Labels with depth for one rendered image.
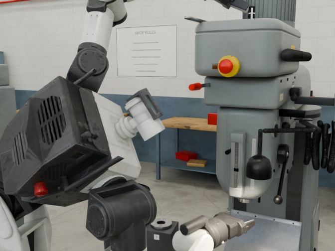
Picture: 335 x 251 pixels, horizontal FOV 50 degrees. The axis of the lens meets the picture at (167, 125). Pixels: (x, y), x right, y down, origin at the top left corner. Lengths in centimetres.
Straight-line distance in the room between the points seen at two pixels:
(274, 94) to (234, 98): 12
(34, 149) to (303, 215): 121
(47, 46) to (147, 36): 230
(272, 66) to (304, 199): 81
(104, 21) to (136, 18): 524
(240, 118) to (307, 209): 69
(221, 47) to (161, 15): 516
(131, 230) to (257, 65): 55
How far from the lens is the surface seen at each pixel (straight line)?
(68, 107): 86
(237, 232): 127
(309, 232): 180
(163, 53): 613
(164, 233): 149
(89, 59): 105
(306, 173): 167
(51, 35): 764
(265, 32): 103
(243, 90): 114
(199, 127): 504
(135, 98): 95
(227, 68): 100
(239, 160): 117
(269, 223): 175
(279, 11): 143
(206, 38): 107
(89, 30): 117
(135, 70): 640
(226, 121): 120
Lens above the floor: 177
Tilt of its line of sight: 10 degrees down
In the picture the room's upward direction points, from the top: straight up
